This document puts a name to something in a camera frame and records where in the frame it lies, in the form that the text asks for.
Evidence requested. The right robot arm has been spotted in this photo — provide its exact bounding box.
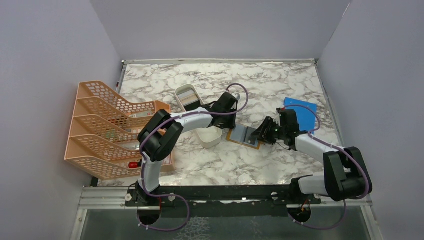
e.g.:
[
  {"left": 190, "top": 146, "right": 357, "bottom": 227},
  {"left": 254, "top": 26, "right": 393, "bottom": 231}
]
[{"left": 251, "top": 108, "right": 373, "bottom": 204}]

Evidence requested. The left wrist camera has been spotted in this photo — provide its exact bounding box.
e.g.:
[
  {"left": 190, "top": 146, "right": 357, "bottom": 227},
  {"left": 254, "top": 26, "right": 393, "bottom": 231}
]
[{"left": 231, "top": 93, "right": 241, "bottom": 101}]

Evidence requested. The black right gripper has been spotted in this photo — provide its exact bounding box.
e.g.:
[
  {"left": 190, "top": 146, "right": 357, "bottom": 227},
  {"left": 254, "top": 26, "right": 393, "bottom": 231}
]
[{"left": 251, "top": 116, "right": 287, "bottom": 145}]

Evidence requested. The yellow leather card holder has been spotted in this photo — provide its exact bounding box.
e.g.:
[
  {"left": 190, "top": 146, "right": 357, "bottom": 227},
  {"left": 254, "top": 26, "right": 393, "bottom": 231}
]
[{"left": 226, "top": 123, "right": 261, "bottom": 150}]

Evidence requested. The red object in rack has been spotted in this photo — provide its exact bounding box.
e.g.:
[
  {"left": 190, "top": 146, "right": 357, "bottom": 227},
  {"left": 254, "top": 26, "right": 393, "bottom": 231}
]
[{"left": 128, "top": 161, "right": 140, "bottom": 169}]

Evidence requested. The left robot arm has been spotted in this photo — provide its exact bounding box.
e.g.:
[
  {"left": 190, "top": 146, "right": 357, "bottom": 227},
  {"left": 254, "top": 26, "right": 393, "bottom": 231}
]
[{"left": 137, "top": 92, "right": 238, "bottom": 206}]

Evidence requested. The peach plastic file rack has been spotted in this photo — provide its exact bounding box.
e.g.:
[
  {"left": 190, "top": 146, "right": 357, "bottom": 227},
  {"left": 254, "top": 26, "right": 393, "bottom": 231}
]
[{"left": 64, "top": 80, "right": 171, "bottom": 180}]

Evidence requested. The white plastic card tray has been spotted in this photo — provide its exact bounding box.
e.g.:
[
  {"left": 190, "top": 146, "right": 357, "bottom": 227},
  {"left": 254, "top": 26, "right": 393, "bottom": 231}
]
[{"left": 174, "top": 84, "right": 223, "bottom": 149}]

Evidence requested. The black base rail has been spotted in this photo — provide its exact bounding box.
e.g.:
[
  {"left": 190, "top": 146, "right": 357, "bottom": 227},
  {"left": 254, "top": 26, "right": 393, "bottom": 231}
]
[{"left": 124, "top": 185, "right": 321, "bottom": 218}]

